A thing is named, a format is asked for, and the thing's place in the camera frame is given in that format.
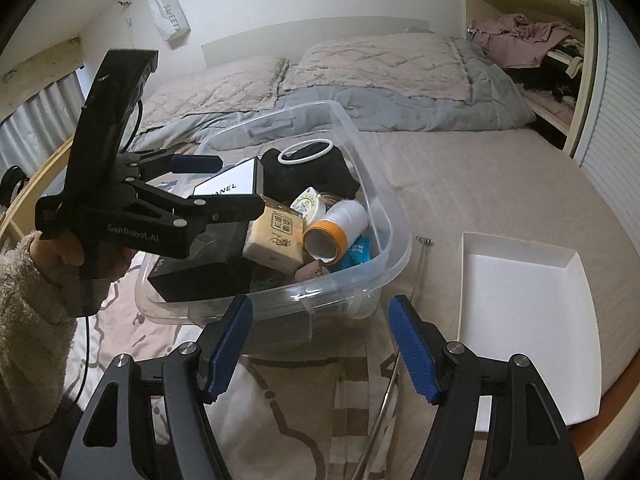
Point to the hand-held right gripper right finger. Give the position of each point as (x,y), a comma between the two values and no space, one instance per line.
(412,355)

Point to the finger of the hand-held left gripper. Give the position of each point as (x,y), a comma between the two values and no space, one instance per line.
(225,210)
(200,163)

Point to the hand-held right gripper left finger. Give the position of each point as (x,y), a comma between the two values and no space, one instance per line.
(227,350)

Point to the yellow tissue packet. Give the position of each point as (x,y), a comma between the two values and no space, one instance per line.
(275,240)

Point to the round white tape measure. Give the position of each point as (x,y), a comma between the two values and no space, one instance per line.
(307,205)

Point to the clear plastic bin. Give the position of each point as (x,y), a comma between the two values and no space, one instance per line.
(330,290)

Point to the person's left hand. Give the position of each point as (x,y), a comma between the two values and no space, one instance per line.
(55,250)

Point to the dark glossy box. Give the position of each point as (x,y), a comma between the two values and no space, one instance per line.
(225,242)

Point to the black and white box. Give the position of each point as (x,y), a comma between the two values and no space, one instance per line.
(230,177)

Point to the wooden bed shelf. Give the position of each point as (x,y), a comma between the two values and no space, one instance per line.
(45,180)

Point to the thin metal rod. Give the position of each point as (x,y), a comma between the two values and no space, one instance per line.
(381,410)

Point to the beige quilted pillow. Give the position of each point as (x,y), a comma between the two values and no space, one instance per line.
(220,90)
(380,65)

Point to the grey curtain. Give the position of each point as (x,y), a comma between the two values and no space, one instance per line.
(40,110)

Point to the bear printed blanket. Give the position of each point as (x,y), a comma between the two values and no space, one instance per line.
(300,410)

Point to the brown bandage roll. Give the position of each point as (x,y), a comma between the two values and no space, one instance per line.
(312,272)

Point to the black cloth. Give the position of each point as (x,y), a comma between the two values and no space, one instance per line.
(330,175)

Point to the white box lid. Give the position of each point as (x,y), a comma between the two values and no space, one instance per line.
(525,330)

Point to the blue packet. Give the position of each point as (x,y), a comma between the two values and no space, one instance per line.
(357,252)

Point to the white thread spool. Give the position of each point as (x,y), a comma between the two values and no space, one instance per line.
(345,220)

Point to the beige bedsheet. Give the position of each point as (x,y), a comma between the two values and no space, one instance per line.
(475,185)

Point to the grey duvet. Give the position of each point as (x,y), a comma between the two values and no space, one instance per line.
(450,110)

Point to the white louvred door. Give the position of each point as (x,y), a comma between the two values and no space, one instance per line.
(615,135)

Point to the wooden closet shelf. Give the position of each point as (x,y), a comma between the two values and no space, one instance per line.
(582,85)

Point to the pile of clothes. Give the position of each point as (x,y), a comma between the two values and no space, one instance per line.
(520,37)

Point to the white hanging wall bag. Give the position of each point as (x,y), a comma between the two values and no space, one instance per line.
(170,15)

